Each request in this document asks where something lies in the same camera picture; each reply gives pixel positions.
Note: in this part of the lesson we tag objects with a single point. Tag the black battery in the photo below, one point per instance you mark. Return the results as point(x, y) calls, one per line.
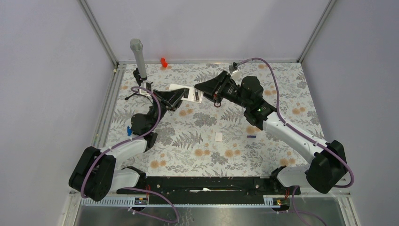
point(196, 95)

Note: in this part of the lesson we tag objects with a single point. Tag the grey microphone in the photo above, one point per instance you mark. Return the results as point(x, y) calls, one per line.
point(137, 48)

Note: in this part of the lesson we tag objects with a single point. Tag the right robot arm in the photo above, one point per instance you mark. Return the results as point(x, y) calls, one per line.
point(326, 160)

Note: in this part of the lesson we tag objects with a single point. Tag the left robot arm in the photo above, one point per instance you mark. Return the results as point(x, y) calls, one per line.
point(99, 171)

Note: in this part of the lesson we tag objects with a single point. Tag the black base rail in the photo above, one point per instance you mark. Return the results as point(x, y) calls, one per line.
point(213, 190)

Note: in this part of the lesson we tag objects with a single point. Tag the red plastic block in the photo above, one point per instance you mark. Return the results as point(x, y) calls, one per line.
point(163, 62)

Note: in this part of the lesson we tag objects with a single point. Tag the blue green yellow tool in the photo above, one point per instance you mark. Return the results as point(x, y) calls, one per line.
point(129, 131)

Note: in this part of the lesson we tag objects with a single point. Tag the white battery cover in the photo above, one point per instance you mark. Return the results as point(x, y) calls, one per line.
point(218, 137)

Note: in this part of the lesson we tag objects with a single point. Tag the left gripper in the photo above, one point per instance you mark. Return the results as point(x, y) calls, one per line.
point(171, 100)

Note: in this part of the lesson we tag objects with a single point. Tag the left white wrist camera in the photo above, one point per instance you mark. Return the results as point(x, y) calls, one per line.
point(147, 91)

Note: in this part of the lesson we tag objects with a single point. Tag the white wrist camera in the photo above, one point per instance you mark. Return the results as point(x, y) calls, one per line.
point(147, 91)
point(234, 71)

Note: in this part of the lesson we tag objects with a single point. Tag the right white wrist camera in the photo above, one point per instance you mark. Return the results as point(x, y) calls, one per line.
point(234, 71)

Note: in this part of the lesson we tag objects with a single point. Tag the white red remote control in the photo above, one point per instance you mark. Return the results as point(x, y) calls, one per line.
point(189, 94)

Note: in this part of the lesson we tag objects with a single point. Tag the black microphone stand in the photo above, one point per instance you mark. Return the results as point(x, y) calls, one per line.
point(139, 81)

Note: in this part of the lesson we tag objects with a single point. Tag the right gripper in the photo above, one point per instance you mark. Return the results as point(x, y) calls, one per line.
point(215, 87)

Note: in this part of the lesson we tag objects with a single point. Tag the floral table mat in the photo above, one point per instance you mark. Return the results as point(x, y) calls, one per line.
point(186, 144)

